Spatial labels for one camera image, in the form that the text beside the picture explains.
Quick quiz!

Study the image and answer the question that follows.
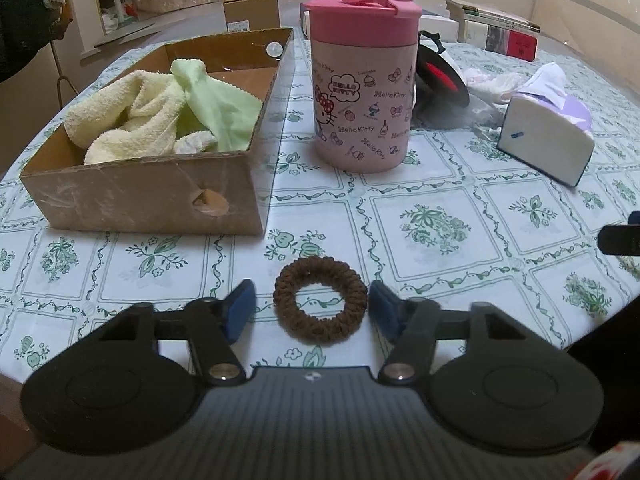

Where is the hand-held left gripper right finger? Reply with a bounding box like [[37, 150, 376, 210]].
[[367, 280, 544, 386]]

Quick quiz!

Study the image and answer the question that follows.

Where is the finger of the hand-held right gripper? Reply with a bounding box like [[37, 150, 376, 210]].
[[598, 210, 640, 257]]

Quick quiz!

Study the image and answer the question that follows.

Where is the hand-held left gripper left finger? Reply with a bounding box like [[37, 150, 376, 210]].
[[102, 279, 247, 386]]

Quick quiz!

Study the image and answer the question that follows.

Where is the brown hair scrunchie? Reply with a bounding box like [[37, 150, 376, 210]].
[[273, 256, 369, 344]]

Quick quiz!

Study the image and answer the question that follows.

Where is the clear plastic bag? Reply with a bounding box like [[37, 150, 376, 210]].
[[415, 72, 511, 131]]

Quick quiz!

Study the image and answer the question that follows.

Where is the dark cloth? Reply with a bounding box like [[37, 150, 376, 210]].
[[415, 30, 469, 116]]

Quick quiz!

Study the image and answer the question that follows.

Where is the purple white tissue pack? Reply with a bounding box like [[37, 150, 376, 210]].
[[496, 62, 596, 188]]

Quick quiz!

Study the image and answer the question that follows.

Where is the small white cloth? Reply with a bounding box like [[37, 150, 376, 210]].
[[174, 130, 219, 154]]

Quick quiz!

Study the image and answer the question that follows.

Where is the light green cloth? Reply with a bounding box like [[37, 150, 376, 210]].
[[170, 58, 263, 152]]

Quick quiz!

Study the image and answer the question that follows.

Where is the pink cartoon canister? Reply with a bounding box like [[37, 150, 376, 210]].
[[303, 0, 420, 174]]

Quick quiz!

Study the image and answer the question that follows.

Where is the yellow towel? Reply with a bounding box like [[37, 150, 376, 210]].
[[63, 69, 188, 165]]

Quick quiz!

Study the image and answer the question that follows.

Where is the thick book with red spine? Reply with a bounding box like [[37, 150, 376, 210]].
[[457, 19, 539, 63]]

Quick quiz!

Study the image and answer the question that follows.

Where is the pink book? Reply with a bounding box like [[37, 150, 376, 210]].
[[445, 0, 542, 34]]

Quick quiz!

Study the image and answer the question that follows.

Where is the thin metal stand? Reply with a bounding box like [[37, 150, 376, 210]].
[[56, 77, 77, 111]]

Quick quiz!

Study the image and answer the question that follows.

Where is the flat white box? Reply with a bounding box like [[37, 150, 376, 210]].
[[419, 12, 459, 43]]

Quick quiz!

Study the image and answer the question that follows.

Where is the small closed cardboard box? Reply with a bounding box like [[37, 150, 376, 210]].
[[223, 0, 281, 35]]

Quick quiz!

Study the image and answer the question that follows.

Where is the standing fan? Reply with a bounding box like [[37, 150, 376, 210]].
[[92, 0, 162, 49]]

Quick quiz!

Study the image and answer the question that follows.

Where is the black jacket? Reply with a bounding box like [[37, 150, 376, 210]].
[[0, 0, 53, 82]]

